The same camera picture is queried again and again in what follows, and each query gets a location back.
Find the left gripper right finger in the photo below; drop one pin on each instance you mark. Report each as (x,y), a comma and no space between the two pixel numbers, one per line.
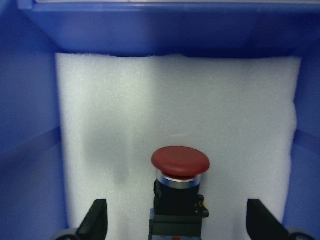
(261,224)

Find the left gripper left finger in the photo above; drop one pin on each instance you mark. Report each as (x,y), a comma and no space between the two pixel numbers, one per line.
(93,227)

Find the red mushroom push button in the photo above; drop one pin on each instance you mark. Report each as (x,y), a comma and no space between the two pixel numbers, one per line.
(178,207)

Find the blue bin left side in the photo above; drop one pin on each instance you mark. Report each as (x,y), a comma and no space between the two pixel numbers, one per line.
(32,192)

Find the white foam pad left bin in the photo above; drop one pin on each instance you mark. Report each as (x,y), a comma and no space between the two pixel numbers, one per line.
(117,111)

